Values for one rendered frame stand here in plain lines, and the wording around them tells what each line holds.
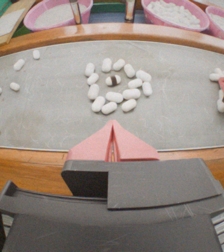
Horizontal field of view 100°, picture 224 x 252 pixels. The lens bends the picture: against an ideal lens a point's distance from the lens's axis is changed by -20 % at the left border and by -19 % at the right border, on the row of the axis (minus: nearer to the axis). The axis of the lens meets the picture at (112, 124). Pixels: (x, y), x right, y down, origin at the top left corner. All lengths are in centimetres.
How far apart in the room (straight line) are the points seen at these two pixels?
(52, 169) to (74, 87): 18
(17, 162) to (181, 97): 39
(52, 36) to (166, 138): 40
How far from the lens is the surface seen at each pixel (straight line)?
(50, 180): 25
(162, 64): 34
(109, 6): 66
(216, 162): 30
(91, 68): 29
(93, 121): 25
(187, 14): 64
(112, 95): 24
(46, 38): 42
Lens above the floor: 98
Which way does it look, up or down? 77 degrees down
